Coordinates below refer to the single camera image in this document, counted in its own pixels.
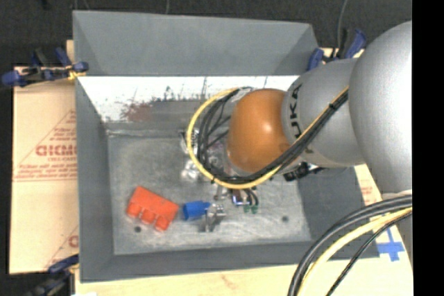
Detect orange toy block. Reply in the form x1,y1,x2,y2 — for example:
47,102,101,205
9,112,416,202
125,186,180,234

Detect clear crumpled plastic thing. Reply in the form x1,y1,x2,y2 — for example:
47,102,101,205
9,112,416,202
178,128,210,184

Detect grey metal bin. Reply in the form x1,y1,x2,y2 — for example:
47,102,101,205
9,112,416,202
71,10,379,284

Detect black cylinder on white bracket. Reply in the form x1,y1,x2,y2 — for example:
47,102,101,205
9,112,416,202
282,162,325,183

